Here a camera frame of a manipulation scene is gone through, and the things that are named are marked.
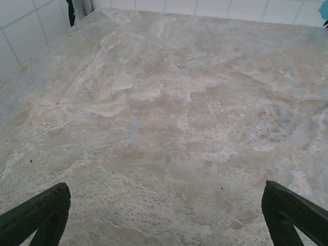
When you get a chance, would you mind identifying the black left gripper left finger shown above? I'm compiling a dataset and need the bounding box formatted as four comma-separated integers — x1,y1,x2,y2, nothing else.
0,182,72,246

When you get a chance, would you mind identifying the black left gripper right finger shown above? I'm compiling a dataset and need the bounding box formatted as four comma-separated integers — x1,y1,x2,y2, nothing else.
261,180,328,246

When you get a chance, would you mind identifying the blue disc dolphin print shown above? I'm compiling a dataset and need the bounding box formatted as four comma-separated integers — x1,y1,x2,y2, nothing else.
318,2,328,28

